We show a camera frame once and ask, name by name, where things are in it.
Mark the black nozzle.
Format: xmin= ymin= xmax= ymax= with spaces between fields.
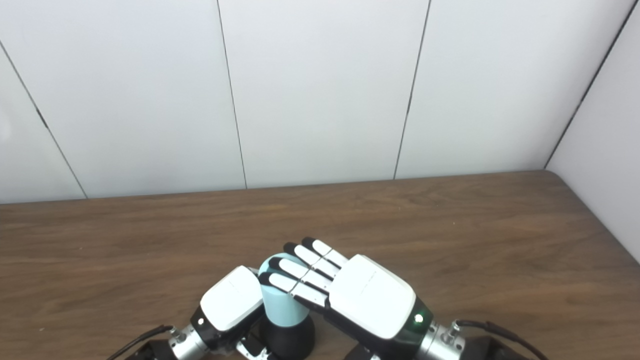
xmin=263 ymin=312 xmax=317 ymax=360

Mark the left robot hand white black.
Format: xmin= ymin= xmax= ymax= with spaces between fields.
xmin=189 ymin=265 xmax=275 ymax=360

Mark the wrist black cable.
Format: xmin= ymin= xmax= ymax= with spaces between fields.
xmin=105 ymin=324 xmax=174 ymax=360
xmin=451 ymin=319 xmax=552 ymax=360

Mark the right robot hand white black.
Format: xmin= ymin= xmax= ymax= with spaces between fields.
xmin=258 ymin=237 xmax=435 ymax=359

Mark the light-blue hose piece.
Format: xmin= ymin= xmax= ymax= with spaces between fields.
xmin=258 ymin=252 xmax=311 ymax=328

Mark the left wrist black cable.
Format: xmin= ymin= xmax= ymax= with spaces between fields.
xmin=105 ymin=324 xmax=174 ymax=360

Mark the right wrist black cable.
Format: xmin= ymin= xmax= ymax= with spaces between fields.
xmin=451 ymin=319 xmax=552 ymax=360

